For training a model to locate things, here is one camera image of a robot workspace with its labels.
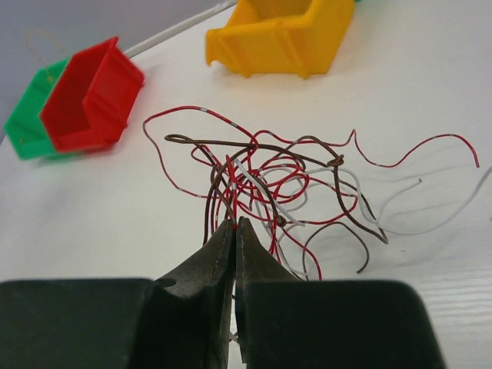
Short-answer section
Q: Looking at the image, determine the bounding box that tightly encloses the yellow wire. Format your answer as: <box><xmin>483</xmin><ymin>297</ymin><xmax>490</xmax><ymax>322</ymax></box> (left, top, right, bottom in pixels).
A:
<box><xmin>25</xmin><ymin>30</ymin><xmax>68</xmax><ymax>84</ymax></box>

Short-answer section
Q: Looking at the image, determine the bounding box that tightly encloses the red plastic bin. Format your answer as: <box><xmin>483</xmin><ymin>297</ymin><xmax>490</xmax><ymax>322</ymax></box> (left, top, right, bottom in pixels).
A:
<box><xmin>40</xmin><ymin>36</ymin><xmax>145</xmax><ymax>153</ymax></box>

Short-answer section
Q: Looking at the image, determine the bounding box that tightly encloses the brown wire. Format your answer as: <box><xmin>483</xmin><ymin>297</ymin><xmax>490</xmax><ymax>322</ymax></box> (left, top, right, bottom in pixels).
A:
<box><xmin>164</xmin><ymin>134</ymin><xmax>389</xmax><ymax>274</ymax></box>

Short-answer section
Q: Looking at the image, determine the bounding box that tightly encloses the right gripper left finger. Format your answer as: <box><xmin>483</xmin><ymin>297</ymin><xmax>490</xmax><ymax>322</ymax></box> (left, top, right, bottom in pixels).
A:
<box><xmin>1</xmin><ymin>221</ymin><xmax>235</xmax><ymax>368</ymax></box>

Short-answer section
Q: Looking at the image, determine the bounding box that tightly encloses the yellow plastic bin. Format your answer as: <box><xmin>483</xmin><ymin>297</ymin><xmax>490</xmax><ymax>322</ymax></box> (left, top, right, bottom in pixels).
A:
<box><xmin>205</xmin><ymin>0</ymin><xmax>355</xmax><ymax>78</ymax></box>

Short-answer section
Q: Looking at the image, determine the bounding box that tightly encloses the red white striped wire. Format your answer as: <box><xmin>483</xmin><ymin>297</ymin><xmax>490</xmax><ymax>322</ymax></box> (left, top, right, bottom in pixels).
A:
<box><xmin>141</xmin><ymin>105</ymin><xmax>480</xmax><ymax>281</ymax></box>

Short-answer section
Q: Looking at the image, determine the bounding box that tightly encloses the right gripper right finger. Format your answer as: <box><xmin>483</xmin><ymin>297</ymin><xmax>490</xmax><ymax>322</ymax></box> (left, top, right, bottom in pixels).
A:
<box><xmin>235</xmin><ymin>218</ymin><xmax>446</xmax><ymax>368</ymax></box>

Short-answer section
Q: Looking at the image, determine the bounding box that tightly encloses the left green plastic bin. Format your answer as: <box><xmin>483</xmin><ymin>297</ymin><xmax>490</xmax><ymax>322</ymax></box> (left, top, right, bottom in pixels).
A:
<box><xmin>4</xmin><ymin>58</ymin><xmax>69</xmax><ymax>160</ymax></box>

